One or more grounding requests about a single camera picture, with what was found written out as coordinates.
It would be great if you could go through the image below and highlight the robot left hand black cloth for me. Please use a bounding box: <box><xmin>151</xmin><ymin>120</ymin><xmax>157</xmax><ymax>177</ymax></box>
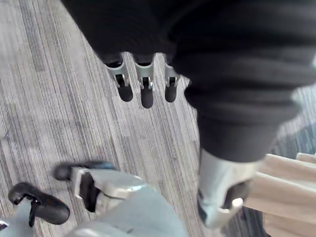
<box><xmin>60</xmin><ymin>0</ymin><xmax>316</xmax><ymax>228</ymax></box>

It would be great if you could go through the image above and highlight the white bed sheet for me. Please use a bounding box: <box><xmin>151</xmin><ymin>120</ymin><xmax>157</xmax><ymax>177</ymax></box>
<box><xmin>243</xmin><ymin>152</ymin><xmax>316</xmax><ymax>237</ymax></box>

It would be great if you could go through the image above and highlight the robot left leg silver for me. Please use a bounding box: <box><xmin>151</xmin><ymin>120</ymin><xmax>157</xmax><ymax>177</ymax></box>
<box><xmin>66</xmin><ymin>166</ymin><xmax>190</xmax><ymax>237</ymax></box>

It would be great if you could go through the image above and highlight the robot leg silver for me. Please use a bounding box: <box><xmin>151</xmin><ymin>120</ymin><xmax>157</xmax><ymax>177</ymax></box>
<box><xmin>0</xmin><ymin>197</ymin><xmax>34</xmax><ymax>237</ymax></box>
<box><xmin>66</xmin><ymin>166</ymin><xmax>190</xmax><ymax>237</ymax></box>

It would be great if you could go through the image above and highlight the robot left foot dark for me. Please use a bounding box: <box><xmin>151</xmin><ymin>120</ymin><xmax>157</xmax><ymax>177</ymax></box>
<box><xmin>52</xmin><ymin>160</ymin><xmax>117</xmax><ymax>181</ymax></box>

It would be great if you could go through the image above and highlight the robot foot dark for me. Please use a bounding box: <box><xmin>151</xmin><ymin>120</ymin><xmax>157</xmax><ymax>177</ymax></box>
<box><xmin>52</xmin><ymin>160</ymin><xmax>117</xmax><ymax>181</ymax></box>
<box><xmin>8</xmin><ymin>182</ymin><xmax>72</xmax><ymax>226</ymax></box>

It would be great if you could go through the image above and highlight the robot right foot dark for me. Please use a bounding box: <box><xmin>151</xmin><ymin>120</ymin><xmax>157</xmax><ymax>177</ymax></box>
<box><xmin>8</xmin><ymin>182</ymin><xmax>72</xmax><ymax>226</ymax></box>

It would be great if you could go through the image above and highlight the robot right leg silver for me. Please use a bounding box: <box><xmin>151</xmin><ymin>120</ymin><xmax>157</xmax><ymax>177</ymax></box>
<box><xmin>0</xmin><ymin>197</ymin><xmax>34</xmax><ymax>237</ymax></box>

